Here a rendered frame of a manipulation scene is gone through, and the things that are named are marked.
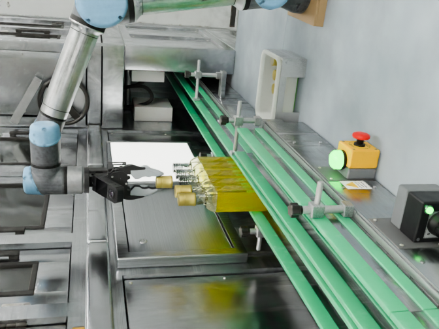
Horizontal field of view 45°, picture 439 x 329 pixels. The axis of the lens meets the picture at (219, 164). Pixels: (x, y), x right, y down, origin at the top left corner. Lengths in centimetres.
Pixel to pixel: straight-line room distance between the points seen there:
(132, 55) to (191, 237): 109
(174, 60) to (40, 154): 109
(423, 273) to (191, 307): 57
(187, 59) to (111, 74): 33
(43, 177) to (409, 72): 91
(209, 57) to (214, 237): 111
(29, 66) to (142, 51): 47
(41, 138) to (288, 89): 73
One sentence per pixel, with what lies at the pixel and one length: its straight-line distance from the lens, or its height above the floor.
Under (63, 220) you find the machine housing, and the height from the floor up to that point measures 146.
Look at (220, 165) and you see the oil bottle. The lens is 156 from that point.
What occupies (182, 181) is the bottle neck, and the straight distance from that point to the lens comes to 148.
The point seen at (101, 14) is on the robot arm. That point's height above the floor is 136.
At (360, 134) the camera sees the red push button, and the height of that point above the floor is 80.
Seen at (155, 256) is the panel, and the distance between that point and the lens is 136.
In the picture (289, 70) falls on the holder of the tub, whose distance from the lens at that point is 163.
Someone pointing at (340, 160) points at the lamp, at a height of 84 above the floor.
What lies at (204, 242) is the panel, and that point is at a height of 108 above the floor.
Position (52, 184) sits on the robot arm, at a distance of 144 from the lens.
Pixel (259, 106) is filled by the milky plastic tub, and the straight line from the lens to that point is 180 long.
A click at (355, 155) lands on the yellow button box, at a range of 121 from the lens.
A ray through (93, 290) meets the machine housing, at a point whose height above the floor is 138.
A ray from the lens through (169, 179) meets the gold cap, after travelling 146.
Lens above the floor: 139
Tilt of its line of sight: 14 degrees down
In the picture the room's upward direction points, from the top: 90 degrees counter-clockwise
